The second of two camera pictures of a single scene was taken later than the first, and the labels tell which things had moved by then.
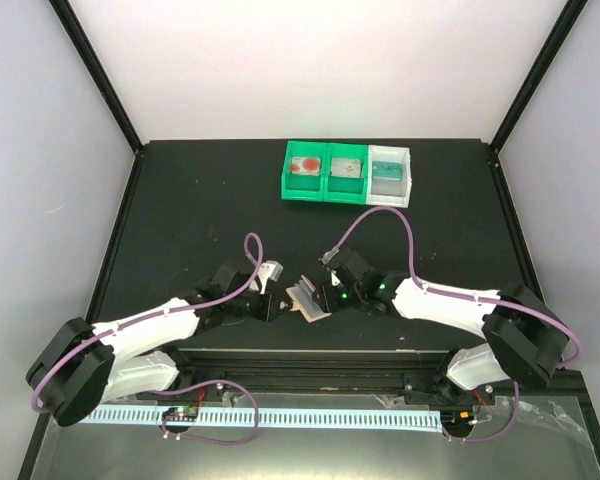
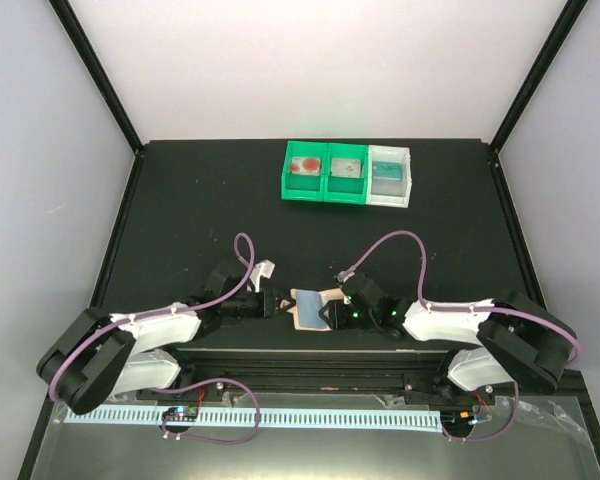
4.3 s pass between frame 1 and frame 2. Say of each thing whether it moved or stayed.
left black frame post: stayed
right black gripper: moved
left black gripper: stayed
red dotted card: stayed
